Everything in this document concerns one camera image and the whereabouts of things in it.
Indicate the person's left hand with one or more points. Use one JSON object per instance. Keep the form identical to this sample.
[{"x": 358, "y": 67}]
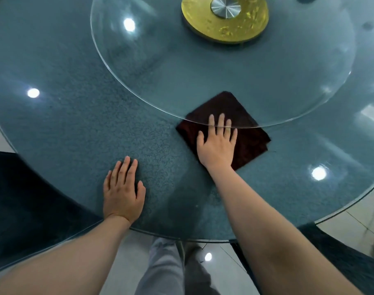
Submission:
[{"x": 122, "y": 199}]

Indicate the person's right hand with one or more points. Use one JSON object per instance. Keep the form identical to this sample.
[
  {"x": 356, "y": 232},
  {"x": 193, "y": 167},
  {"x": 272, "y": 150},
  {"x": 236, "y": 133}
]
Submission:
[{"x": 217, "y": 150}]

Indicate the dark red cloth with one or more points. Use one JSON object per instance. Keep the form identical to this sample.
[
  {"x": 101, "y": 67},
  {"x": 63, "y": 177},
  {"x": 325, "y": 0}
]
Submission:
[{"x": 251, "y": 141}]

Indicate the person's right forearm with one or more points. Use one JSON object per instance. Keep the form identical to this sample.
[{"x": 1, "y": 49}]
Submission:
[{"x": 267, "y": 236}]

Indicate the person's left forearm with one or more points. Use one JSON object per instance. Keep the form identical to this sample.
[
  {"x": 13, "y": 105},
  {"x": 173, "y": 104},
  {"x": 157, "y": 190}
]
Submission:
[{"x": 67, "y": 261}]

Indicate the round blue table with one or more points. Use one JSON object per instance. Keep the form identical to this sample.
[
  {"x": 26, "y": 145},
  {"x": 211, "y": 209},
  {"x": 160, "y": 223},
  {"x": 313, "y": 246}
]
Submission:
[{"x": 82, "y": 135}]

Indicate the round glass turntable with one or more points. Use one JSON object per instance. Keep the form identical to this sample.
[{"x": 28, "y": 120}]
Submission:
[{"x": 205, "y": 73}]

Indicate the blue covered chair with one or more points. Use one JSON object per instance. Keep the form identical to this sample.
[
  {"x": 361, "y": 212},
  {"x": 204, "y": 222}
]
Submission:
[
  {"x": 343, "y": 261},
  {"x": 27, "y": 211}
]

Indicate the yellow round disc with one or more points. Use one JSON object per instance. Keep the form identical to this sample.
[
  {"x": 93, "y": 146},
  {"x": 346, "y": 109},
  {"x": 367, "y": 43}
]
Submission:
[{"x": 199, "y": 24}]

